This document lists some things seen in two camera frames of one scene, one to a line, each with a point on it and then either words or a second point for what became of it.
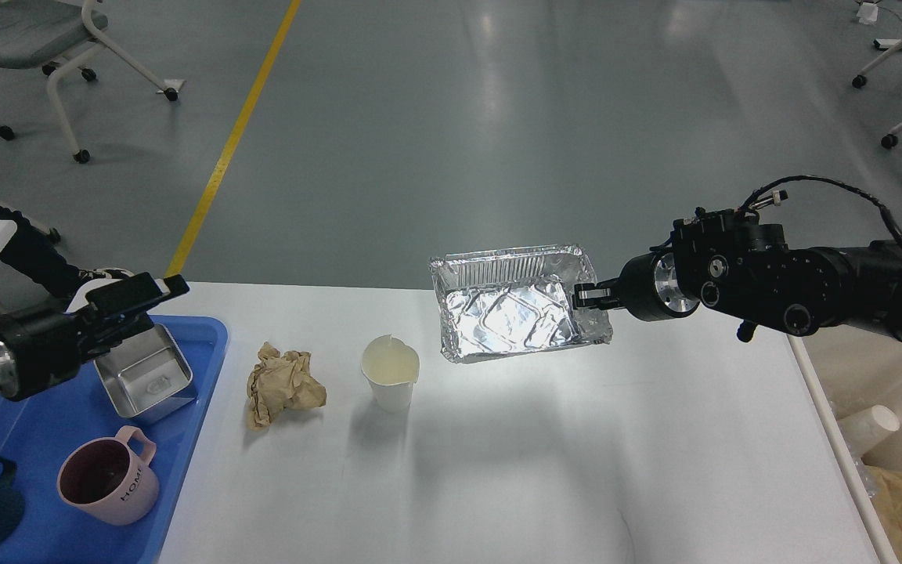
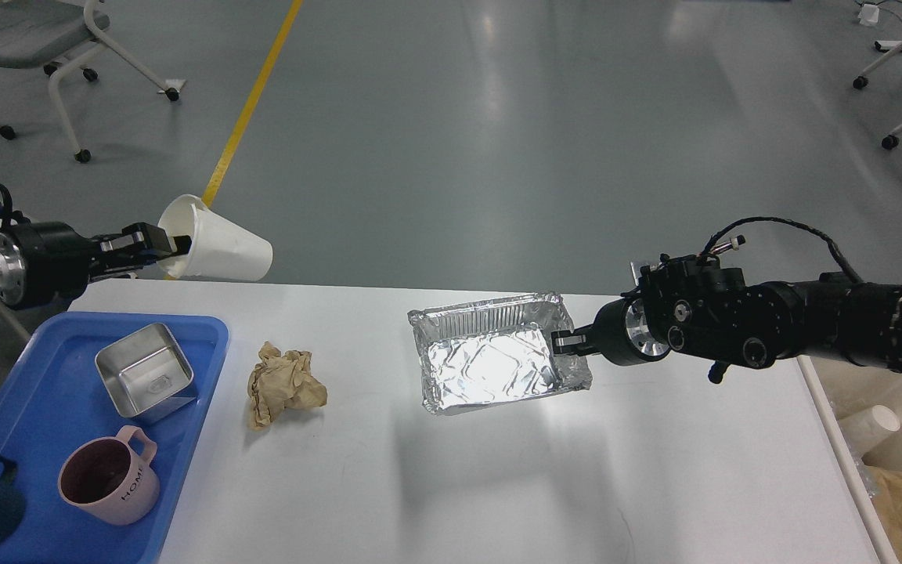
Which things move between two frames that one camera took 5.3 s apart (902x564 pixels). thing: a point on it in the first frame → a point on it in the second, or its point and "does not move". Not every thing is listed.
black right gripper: [648, 288] → [620, 332]
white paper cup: [391, 367] → [221, 247]
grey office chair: [22, 35] does not move
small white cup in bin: [868, 428] does not move
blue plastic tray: [36, 428] does not move
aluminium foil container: [503, 302] → [492, 350]
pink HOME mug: [111, 478] does not move
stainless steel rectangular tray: [147, 375] does not move
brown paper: [279, 381] does not move
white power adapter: [867, 13] does not move
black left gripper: [21, 354] → [39, 265]
